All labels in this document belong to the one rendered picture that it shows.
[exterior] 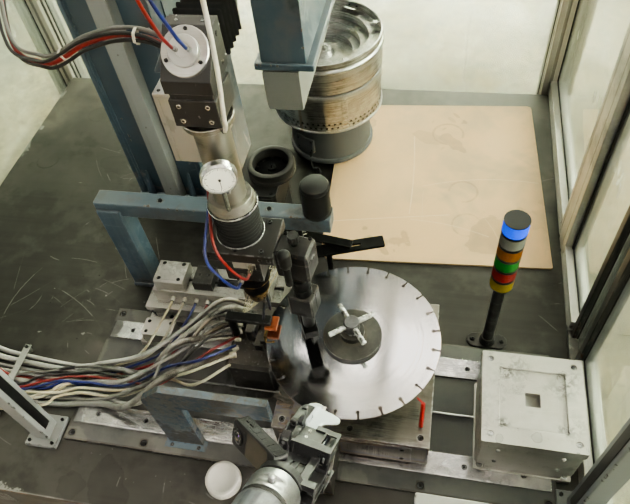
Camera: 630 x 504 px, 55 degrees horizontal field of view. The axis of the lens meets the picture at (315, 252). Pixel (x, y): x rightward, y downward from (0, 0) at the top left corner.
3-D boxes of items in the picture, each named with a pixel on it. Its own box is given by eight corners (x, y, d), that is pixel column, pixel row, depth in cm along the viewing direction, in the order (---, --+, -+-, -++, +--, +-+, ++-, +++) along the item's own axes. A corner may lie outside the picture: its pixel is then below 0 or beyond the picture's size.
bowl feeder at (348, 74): (389, 108, 187) (390, -3, 159) (377, 179, 169) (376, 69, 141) (292, 104, 193) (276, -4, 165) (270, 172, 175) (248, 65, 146)
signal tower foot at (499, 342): (506, 336, 135) (508, 330, 133) (506, 350, 133) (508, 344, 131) (466, 332, 137) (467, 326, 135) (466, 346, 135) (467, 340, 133)
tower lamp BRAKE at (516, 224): (527, 222, 106) (531, 210, 104) (528, 242, 104) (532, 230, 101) (501, 220, 107) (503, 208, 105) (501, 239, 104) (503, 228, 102)
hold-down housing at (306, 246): (325, 301, 107) (315, 226, 91) (316, 324, 104) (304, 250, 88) (296, 294, 108) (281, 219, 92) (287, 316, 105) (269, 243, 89)
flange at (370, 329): (347, 302, 121) (346, 295, 119) (393, 331, 116) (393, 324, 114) (311, 341, 116) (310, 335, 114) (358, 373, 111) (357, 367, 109)
